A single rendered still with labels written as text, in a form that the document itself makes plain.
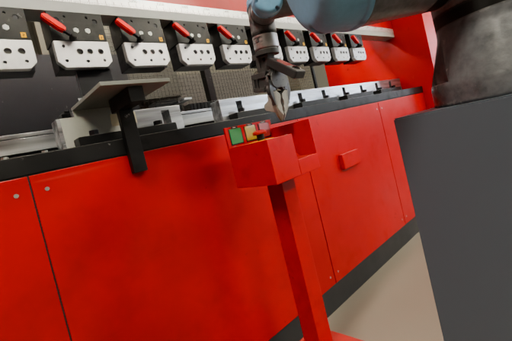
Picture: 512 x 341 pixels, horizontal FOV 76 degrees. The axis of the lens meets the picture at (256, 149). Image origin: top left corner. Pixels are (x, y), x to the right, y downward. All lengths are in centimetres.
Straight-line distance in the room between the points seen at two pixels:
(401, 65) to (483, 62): 234
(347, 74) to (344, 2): 259
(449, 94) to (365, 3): 13
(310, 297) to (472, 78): 80
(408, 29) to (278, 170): 203
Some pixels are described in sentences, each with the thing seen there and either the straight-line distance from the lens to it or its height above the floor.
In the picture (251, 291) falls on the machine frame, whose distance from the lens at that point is 122.
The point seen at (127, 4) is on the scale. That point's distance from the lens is 125.
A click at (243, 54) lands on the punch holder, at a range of 144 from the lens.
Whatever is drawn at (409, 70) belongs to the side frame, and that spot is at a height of 101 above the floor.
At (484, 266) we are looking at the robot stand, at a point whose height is 61.
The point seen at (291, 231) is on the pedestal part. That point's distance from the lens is 98.
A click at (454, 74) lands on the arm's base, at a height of 81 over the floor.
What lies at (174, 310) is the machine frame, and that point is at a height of 37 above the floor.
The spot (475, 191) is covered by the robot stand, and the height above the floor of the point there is 69.
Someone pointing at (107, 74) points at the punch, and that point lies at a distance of 116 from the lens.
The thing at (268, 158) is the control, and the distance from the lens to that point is 85.
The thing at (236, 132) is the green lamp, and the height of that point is 82.
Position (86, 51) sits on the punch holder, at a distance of 113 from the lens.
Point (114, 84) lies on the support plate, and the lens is 86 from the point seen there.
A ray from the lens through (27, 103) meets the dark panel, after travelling 161.
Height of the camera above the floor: 79
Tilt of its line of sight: 2 degrees down
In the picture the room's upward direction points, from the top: 14 degrees counter-clockwise
